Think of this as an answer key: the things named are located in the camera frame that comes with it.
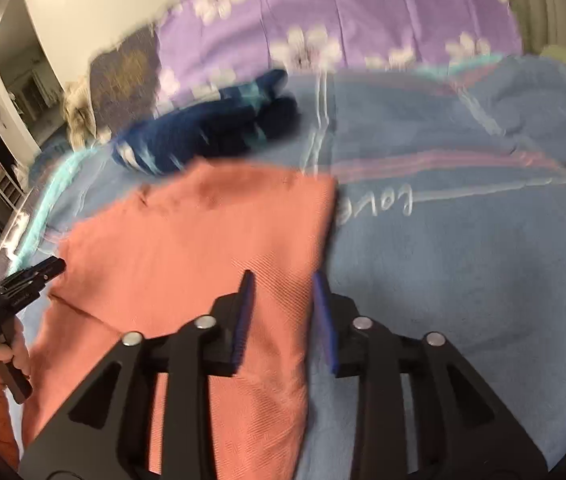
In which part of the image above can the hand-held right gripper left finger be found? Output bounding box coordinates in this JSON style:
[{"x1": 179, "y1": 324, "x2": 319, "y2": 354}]
[{"x1": 18, "y1": 270, "x2": 256, "y2": 480}]

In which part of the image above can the blue striped bed sheet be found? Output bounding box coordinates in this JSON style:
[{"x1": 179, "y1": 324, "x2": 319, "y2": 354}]
[{"x1": 13, "y1": 55, "x2": 566, "y2": 480}]

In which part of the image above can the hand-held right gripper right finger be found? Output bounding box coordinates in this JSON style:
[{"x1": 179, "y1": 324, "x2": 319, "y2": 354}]
[{"x1": 313, "y1": 272, "x2": 548, "y2": 480}]

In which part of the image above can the dark patterned cushion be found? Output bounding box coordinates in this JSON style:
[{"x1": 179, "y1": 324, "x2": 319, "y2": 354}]
[{"x1": 88, "y1": 27, "x2": 164, "y2": 136}]

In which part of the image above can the purple floral pillow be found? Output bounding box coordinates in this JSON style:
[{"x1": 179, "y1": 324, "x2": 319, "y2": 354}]
[{"x1": 155, "y1": 0, "x2": 524, "y2": 106}]

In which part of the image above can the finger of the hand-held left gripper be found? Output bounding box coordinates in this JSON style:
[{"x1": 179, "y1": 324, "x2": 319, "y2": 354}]
[
  {"x1": 0, "y1": 282, "x2": 46, "y2": 313},
  {"x1": 3, "y1": 256, "x2": 67, "y2": 291}
]

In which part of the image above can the navy star print garment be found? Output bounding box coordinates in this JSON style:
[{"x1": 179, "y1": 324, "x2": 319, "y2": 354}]
[{"x1": 111, "y1": 69, "x2": 301, "y2": 177}]

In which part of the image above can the salmon knit shirt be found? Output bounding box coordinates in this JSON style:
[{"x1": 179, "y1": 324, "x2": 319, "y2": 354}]
[{"x1": 22, "y1": 157, "x2": 341, "y2": 480}]

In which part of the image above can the beige fluffy cloth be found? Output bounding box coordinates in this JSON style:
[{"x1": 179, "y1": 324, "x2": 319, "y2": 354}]
[{"x1": 63, "y1": 80, "x2": 114, "y2": 152}]

